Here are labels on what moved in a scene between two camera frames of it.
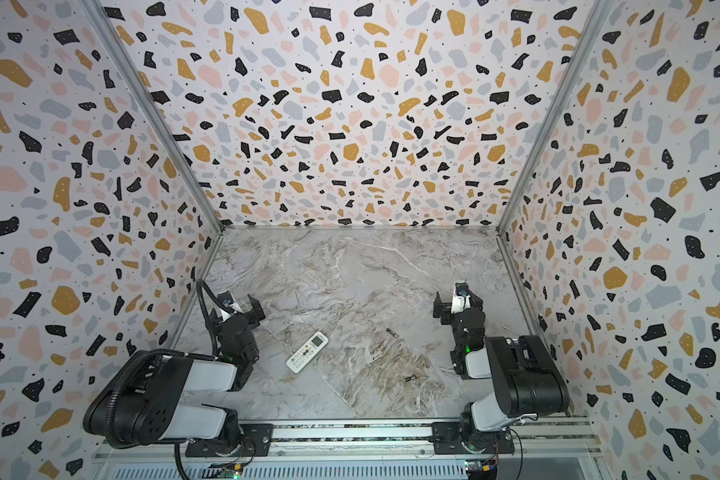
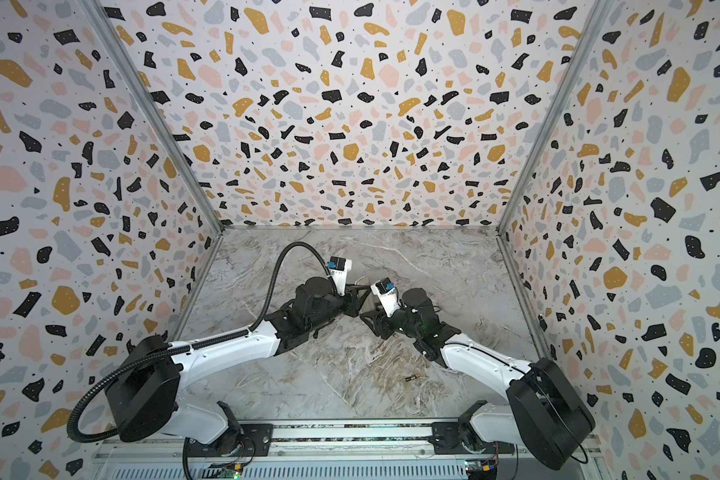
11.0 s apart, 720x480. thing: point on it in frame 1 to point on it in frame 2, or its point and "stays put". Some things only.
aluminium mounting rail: (543, 438) stays put
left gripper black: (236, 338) to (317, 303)
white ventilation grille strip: (407, 470) stays put
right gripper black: (448, 309) to (381, 318)
